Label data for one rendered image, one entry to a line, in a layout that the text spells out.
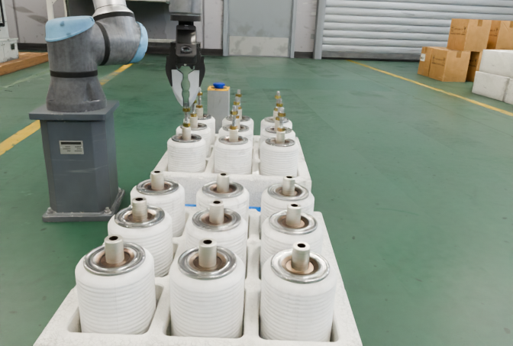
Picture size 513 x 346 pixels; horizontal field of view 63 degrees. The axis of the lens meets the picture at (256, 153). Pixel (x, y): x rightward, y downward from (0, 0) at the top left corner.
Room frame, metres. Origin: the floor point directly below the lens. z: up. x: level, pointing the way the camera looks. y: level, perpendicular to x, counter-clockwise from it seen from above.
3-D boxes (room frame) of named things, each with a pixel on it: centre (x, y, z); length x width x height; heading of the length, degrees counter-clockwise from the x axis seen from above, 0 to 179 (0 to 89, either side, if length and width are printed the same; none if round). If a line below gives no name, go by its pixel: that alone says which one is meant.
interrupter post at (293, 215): (0.59, -0.06, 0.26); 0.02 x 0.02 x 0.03
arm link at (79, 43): (1.13, 0.49, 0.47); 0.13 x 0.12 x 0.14; 140
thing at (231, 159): (1.02, 0.06, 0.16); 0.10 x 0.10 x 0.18
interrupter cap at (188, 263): (0.47, 0.06, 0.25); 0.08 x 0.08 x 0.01
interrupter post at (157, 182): (0.70, 0.18, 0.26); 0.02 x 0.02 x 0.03
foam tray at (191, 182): (1.14, 0.06, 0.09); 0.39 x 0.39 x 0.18; 0
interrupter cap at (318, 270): (0.47, -0.06, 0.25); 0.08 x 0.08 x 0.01
